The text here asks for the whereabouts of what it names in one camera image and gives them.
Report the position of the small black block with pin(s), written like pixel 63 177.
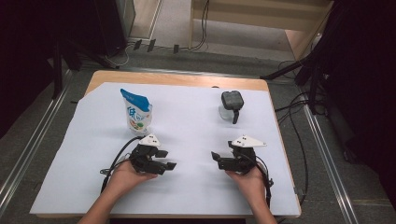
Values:
pixel 176 48
pixel 137 44
pixel 151 45

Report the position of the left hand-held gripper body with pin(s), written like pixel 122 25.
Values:
pixel 146 160

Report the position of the wooden shelf unit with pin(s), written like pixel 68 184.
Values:
pixel 249 18

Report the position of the blue and white pouch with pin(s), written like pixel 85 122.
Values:
pixel 137 115

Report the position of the metal floor rail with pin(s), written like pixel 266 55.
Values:
pixel 28 152
pixel 330 168

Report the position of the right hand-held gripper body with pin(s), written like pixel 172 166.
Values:
pixel 241 161

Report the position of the person's left hand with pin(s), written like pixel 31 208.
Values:
pixel 124 179

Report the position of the clear jar with black lid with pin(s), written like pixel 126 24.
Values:
pixel 232 101

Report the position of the black metal stand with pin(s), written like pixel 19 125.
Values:
pixel 57 68
pixel 313 77

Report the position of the person's right hand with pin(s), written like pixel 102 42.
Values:
pixel 252 185

